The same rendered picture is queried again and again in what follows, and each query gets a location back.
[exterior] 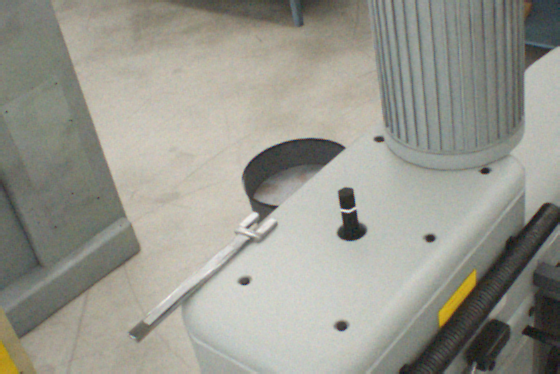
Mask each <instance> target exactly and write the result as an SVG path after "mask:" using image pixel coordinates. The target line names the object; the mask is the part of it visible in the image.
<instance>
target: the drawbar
mask: <svg viewBox="0 0 560 374"><path fill-rule="evenodd" d="M338 194H339V201H340V209H341V210H346V211H350V210H351V209H353V208H355V207H356V201H355V195H354V188H347V187H344V188H340V189H339V190H338ZM341 218H342V224H343V230H344V236H345V240H346V241H354V240H358V239H360V238H361V233H360V227H359V220H358V214H357V209H356V210H354V211H352V212H341Z"/></svg>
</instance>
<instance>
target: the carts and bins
mask: <svg viewBox="0 0 560 374"><path fill-rule="evenodd" d="M345 148H346V147H345V146H343V145H342V144H340V143H338V142H335V141H329V140H325V139H316V138H307V139H296V140H287V141H284V142H281V143H278V144H275V145H273V146H271V147H269V148H267V149H265V150H264V151H262V152H261V153H259V154H258V155H256V156H255V157H254V158H253V159H252V160H251V161H250V162H249V163H248V164H247V165H246V166H245V169H244V173H243V176H242V183H243V180H244V184H245V188H244V186H243V188H244V190H245V194H246V195H247V197H248V200H249V203H250V206H251V209H252V212H254V213H259V220H258V221H257V222H256V223H257V225H258V224H259V223H261V222H262V221H263V220H264V219H265V218H266V217H268V215H269V214H270V213H272V212H273V211H275V210H276V209H277V208H278V207H279V206H280V205H281V204H283V203H284V202H285V201H286V200H287V199H288V198H290V197H291V196H292V194H293V193H294V192H295V191H297V190H298V189H299V188H301V187H302V186H303V185H305V184H306V183H307V182H308V181H309V180H310V179H311V178H313V177H314V176H315V175H316V174H317V172H319V171H320V170H321V169H322V168H323V167H324V166H325V165H327V164H329V163H330V162H331V161H332V160H333V159H335V158H336V157H337V156H338V155H339V153H341V152H342V151H343V150H344V149H345ZM244 177H245V178H244Z"/></svg>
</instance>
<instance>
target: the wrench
mask: <svg viewBox="0 0 560 374"><path fill-rule="evenodd" d="M258 220H259V213H254V212H253V213H251V214H250V215H249V216H248V217H247V218H246V219H245V220H244V221H243V222H242V223H241V224H240V225H239V226H238V227H237V228H236V229H235V230H234V234H235V235H237V236H235V237H233V238H232V239H231V240H230V241H229V242H228V243H227V244H226V245H225V246H224V247H223V248H222V249H221V250H220V251H219V252H218V253H216V254H215V255H214V256H212V257H211V258H210V259H209V260H208V261H207V262H206V263H205V264H204V265H203V266H202V267H201V268H200V269H198V270H197V271H196V272H195V273H193V274H192V275H191V276H190V277H189V278H188V279H187V280H186V281H185V282H184V283H183V284H181V285H180V286H179V287H178V288H177V289H176V290H175V291H173V292H172V293H171V294H170V295H169V296H168V297H167V298H166V299H164V301H162V302H161V303H160V304H159V305H158V306H156V307H155V308H154V309H153V311H152V312H151V313H148V314H147V315H146V316H145V317H144V318H143V319H142V321H140V322H139V323H138V324H136V325H135V326H134V327H133V328H131V330H130V331H129V332H128V333H127V336H128V337H129V338H131V339H132V340H134V341H135V342H137V343H139V342H140V341H141V340H142V339H145V337H146V336H147V335H148V334H149V333H150V332H151V331H152V330H154V329H156V327H157V326H158V325H159V324H160V323H161V322H162V321H164V320H165V319H166V318H167V317H168V316H169V315H170V314H171V313H172V312H174V311H175V310H176V309H177V308H178V307H179V306H180V305H181V304H182V303H184V302H185V301H186V300H187V299H188V298H189V297H190V296H191V295H192V294H193V293H194V292H195V291H197V290H198V289H199V288H200V287H201V286H202V285H203V284H204V283H206V282H207V281H208V280H209V278H210V277H211V276H212V275H214V274H216V273H217V272H218V271H219V270H220V269H221V268H222V267H223V266H224V265H225V264H226V263H227V262H228V261H229V260H230V259H231V258H232V257H234V256H235V255H237V254H238V253H239V252H240V251H241V250H242V249H243V248H244V247H245V246H246V245H247V244H248V243H249V242H250V240H251V241H254V242H259V241H260V240H261V239H262V237H263V238H264V237H266V236H267V235H268V233H269V232H271V231H272V230H273V229H274V228H275V227H276V226H277V225H278V224H277V220H274V219H269V220H268V222H267V223H266V224H264V225H263V226H262V227H261V228H260V229H259V230H258V231H257V232H253V231H251V230H248V229H249V228H250V227H251V226H252V225H253V224H255V223H256V222H257V221H258Z"/></svg>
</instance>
